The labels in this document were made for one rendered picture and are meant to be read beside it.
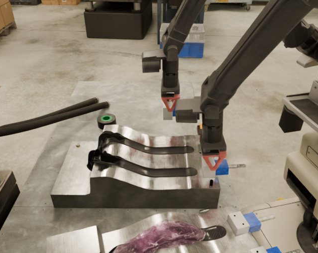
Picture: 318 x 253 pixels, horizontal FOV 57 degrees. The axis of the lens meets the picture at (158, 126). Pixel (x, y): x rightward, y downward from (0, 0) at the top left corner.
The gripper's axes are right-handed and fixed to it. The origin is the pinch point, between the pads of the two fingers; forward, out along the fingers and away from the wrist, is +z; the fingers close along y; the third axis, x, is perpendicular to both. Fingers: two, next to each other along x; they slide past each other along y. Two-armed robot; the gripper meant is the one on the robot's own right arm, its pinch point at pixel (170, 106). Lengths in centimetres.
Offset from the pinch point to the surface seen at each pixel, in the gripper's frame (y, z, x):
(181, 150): 18.1, 6.9, 3.5
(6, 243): 49, 14, -45
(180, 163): 25.1, 6.4, 2.9
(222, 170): 31.0, 4.1, 15.0
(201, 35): -291, 66, 47
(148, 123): -10.7, 14.9, -9.1
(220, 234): 49, 10, 12
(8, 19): -405, 70, -264
